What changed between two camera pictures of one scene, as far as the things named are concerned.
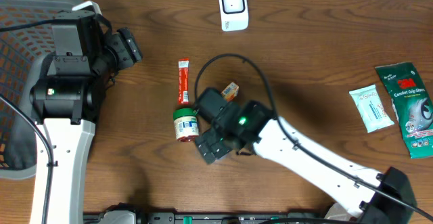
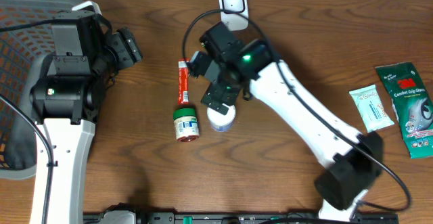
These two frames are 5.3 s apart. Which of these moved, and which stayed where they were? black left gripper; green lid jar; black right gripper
Moved: black right gripper
Stayed: green lid jar; black left gripper
